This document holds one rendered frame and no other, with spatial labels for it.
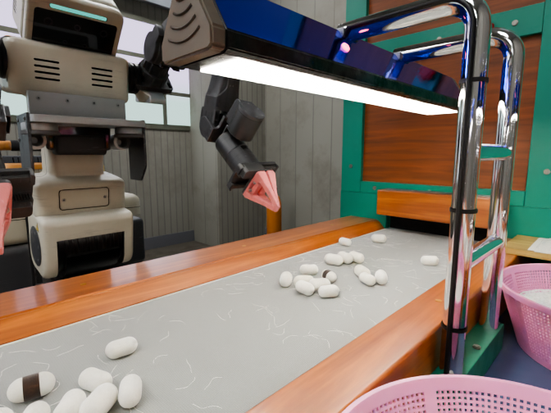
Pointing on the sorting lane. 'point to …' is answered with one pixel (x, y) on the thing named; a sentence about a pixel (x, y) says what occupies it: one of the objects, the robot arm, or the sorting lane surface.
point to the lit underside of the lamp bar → (248, 70)
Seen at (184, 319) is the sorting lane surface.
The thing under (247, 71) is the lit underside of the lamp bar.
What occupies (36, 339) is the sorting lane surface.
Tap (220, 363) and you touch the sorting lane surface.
